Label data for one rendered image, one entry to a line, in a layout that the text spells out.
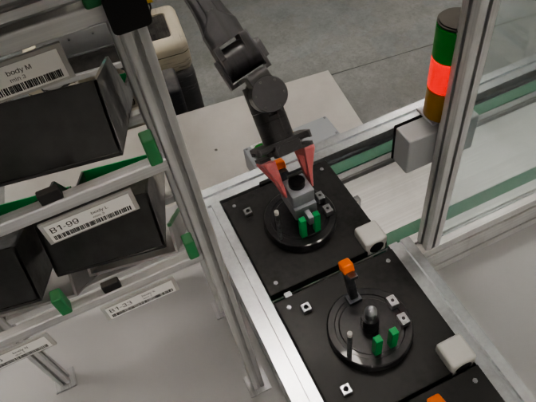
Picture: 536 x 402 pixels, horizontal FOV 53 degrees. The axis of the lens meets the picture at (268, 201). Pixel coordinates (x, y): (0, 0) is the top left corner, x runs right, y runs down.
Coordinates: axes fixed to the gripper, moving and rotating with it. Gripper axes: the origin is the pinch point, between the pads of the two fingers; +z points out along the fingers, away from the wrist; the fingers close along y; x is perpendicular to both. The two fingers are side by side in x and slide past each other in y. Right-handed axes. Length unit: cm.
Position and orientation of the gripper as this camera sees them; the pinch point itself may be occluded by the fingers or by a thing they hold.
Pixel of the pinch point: (297, 187)
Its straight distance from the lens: 97.1
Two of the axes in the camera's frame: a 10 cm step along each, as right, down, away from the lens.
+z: 3.6, 9.1, 1.9
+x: -2.4, -1.0, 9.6
